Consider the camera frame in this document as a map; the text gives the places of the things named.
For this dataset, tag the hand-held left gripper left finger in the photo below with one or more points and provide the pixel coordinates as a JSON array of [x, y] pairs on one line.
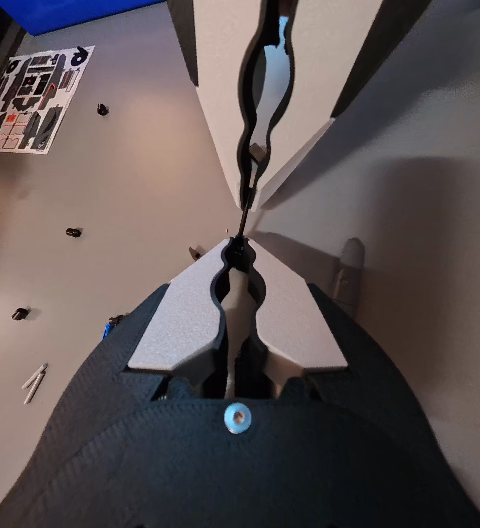
[[182, 326]]

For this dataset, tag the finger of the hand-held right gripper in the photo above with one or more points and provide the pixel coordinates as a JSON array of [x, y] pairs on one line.
[[326, 74], [219, 82]]

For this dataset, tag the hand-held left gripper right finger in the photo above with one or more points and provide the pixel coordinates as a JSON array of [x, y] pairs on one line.
[[301, 326]]

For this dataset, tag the black lego axle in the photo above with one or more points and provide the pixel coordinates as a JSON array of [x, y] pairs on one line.
[[245, 214]]

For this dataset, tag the blue lego pin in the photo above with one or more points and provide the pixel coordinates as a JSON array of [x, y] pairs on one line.
[[108, 330]]

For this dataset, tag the grey curved lego panel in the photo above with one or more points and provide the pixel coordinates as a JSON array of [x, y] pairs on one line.
[[349, 268]]

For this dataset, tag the lego sticker sheet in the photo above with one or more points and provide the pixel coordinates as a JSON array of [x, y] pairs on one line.
[[37, 82]]

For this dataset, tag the blue storage bin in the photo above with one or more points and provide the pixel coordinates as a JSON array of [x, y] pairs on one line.
[[79, 14]]

